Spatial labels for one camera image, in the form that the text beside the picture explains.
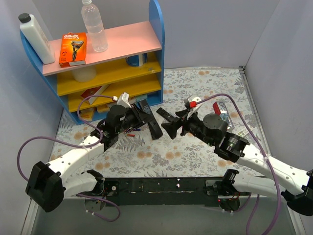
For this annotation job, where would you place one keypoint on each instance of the yellow box bottom shelf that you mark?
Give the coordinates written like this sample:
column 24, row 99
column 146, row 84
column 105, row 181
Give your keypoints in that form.
column 87, row 114

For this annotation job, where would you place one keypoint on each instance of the blue white can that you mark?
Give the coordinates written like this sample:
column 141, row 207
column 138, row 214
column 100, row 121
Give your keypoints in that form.
column 137, row 60

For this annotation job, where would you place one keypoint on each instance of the red white carton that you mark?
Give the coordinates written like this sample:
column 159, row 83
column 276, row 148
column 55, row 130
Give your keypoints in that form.
column 93, row 92

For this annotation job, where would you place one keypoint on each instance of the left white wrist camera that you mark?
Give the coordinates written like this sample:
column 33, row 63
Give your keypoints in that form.
column 122, row 100

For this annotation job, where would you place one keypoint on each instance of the white jar on shelf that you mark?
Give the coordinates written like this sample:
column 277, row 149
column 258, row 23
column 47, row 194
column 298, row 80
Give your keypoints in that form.
column 84, row 74

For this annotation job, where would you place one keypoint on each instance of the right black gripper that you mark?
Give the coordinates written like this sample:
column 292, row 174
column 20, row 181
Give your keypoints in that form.
column 184, row 124

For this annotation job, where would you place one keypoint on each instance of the blue pink yellow shelf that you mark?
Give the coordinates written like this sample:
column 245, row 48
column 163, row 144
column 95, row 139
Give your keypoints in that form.
column 111, row 66

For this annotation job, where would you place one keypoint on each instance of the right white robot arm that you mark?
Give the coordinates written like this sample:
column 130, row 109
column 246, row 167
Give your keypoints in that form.
column 292, row 185

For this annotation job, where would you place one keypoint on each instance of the orange razor box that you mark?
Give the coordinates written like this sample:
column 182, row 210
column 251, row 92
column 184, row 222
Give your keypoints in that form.
column 73, row 50

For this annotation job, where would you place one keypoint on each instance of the slim black remote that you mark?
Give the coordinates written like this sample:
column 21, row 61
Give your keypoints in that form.
column 167, row 116

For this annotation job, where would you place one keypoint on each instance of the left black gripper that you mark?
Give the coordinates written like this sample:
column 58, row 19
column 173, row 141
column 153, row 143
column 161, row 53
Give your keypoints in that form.
column 141, row 116

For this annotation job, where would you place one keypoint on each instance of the white bottle black cap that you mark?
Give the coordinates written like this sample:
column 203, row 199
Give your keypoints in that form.
column 36, row 37

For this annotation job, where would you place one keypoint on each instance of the pile of small batteries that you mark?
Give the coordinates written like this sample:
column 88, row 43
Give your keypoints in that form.
column 129, row 130

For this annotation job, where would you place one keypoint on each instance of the large black remote control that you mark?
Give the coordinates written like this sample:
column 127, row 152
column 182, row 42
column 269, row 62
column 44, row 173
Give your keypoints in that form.
column 154, row 127

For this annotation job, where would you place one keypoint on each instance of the small white remote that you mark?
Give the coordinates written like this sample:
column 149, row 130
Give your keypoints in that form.
column 242, row 133

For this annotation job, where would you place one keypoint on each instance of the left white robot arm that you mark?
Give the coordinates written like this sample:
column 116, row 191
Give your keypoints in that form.
column 49, row 183

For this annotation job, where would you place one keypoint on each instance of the red toothpaste box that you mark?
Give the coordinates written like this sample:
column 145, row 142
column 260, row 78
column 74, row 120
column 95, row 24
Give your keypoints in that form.
column 221, row 109

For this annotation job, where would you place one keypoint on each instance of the clear plastic water bottle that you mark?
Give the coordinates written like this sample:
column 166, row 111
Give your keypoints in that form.
column 94, row 25

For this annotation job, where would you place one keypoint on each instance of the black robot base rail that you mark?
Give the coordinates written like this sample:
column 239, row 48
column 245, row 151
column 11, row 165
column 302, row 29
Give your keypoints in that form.
column 207, row 191

